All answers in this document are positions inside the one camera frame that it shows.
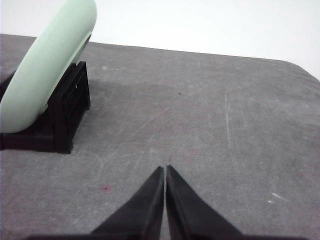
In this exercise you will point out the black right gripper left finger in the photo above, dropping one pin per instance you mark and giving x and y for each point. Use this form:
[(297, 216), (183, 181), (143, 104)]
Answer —
[(141, 217)]

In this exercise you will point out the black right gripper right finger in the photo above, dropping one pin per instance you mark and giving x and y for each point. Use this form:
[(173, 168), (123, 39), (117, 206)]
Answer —
[(191, 217)]

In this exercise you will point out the light green plate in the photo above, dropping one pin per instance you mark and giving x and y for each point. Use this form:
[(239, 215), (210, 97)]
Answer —
[(60, 42)]

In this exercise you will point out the black dish rack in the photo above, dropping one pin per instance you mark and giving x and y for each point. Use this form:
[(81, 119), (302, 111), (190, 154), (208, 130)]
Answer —
[(53, 129)]

